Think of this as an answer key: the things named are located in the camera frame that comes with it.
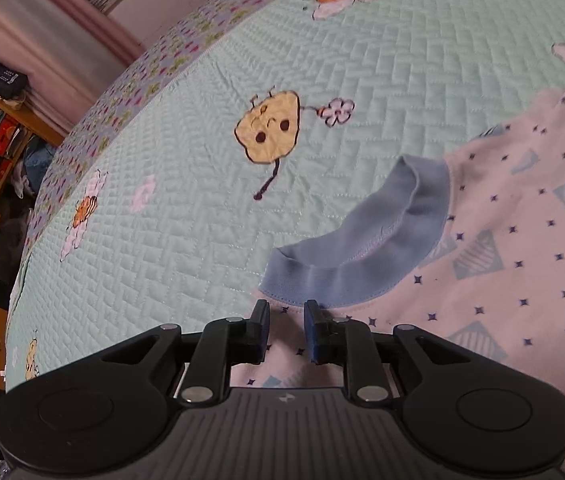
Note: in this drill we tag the dark grey chair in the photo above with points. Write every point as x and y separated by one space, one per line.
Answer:
5 255

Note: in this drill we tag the pink curtain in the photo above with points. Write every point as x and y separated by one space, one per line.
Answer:
37 35

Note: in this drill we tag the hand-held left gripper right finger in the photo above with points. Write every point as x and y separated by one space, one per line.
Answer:
313 337

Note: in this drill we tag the white printed pajama top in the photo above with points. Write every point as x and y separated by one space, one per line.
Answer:
512 260

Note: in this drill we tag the blue plastic bag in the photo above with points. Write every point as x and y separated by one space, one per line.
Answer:
37 160

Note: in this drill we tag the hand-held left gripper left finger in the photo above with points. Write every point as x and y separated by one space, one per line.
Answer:
265 332

